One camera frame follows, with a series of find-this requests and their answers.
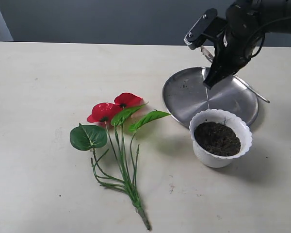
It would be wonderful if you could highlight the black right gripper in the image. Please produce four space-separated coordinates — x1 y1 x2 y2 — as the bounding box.
203 17 254 89

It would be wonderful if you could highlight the metal spoon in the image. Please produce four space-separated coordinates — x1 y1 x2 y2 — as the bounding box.
200 45 270 103

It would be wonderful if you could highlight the artificial red flower stem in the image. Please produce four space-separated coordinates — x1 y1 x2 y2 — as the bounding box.
69 92 170 231

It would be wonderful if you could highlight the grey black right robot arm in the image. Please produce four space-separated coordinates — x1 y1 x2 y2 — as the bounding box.
203 0 291 89

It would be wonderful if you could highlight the white plastic flower pot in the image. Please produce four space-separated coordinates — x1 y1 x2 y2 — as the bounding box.
189 109 252 168

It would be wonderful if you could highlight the dark soil in pot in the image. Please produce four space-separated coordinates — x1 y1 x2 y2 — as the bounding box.
194 122 241 157

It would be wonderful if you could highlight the round steel plate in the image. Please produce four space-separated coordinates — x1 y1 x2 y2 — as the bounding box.
162 67 259 128

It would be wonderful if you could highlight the black wrist camera on gripper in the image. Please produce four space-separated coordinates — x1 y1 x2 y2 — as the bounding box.
184 8 227 50

